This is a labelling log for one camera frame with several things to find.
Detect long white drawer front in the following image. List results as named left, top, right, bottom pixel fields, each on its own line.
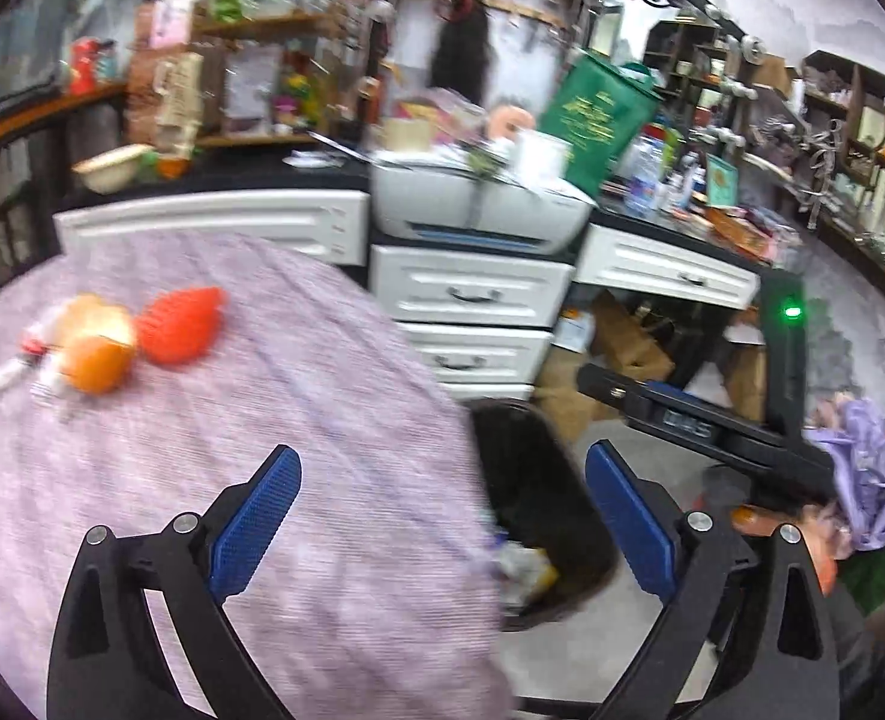
left=53, top=190, right=372, bottom=265

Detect black trash bin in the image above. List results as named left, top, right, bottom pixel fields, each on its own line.
left=463, top=399, right=619, bottom=631

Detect pink box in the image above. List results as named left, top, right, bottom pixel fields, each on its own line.
left=149, top=0, right=214, bottom=50

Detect white bottom drawer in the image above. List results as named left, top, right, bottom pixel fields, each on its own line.
left=431, top=379, right=537, bottom=402

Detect white orange package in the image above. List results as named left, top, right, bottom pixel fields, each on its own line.
left=554, top=307, right=597, bottom=353

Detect white paper sheet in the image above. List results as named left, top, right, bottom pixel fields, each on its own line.
left=515, top=129, right=574, bottom=181

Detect small white vial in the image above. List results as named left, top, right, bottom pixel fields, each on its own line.
left=0, top=356, right=32, bottom=396

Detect red toy strawberry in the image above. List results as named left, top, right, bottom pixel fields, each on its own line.
left=136, top=286, right=227, bottom=367

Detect cardboard box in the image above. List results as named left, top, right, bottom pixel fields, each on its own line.
left=588, top=292, right=676, bottom=383

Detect orange fruit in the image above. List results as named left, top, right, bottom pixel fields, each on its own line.
left=63, top=334, right=137, bottom=395

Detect wooden shelf rack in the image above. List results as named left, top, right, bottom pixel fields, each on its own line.
left=187, top=7, right=353, bottom=147

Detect white drawer with black handle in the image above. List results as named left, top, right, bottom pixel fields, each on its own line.
left=369, top=244, right=574, bottom=329
left=397, top=319, right=556, bottom=391

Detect clear plastic water bottle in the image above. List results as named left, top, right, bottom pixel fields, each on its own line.
left=626, top=135, right=664, bottom=215

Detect teal picture card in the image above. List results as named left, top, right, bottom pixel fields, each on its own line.
left=704, top=154, right=743, bottom=207

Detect white printer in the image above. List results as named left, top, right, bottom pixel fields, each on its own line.
left=371, top=150, right=597, bottom=254

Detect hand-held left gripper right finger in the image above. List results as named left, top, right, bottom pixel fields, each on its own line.
left=586, top=440, right=841, bottom=720

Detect wooden wall shelves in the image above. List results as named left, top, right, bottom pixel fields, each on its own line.
left=802, top=49, right=885, bottom=271

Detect person's right hand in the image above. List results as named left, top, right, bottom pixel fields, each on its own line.
left=734, top=502, right=856, bottom=595

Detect white plastic bottle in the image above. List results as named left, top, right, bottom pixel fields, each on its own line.
left=496, top=544, right=561, bottom=612

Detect dark hanging hairpiece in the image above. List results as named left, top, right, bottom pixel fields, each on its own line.
left=431, top=0, right=492, bottom=102

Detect green tote bag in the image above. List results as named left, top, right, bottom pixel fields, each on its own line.
left=539, top=49, right=661, bottom=196

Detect red jar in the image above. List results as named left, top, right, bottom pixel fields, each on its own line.
left=69, top=37, right=102, bottom=95

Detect person's right forearm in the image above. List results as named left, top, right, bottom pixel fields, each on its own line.
left=824, top=577, right=885, bottom=720

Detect wooden ledge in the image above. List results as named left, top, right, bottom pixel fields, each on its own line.
left=0, top=79, right=132, bottom=158

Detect white desk drawer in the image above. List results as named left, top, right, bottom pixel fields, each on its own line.
left=573, top=225, right=762, bottom=310

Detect black railing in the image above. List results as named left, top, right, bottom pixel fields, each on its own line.
left=0, top=127, right=76, bottom=316

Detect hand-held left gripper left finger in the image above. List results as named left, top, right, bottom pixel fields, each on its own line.
left=46, top=444, right=302, bottom=720

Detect peach round object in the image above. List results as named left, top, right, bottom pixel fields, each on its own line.
left=487, top=106, right=537, bottom=140

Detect purple plastic bag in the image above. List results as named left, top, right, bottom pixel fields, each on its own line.
left=813, top=397, right=885, bottom=550

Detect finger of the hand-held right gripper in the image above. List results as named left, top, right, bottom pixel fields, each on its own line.
left=626, top=401, right=760, bottom=470
left=575, top=364, right=772, bottom=445

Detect cream bowl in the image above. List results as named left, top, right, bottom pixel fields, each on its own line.
left=73, top=144, right=154, bottom=194

